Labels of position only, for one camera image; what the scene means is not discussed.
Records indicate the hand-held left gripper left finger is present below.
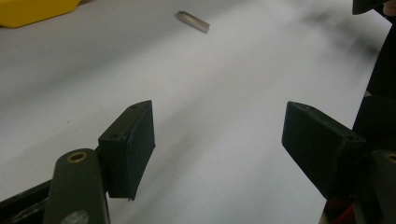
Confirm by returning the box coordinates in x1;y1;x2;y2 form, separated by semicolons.
97;99;156;202

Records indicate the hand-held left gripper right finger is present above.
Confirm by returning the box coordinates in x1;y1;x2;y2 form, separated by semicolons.
281;101;367;201

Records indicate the small grey metal bar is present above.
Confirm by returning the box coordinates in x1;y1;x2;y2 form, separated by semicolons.
175;10;211;35

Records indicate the yellow plastic container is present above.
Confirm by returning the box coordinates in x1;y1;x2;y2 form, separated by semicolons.
0;0;83;29

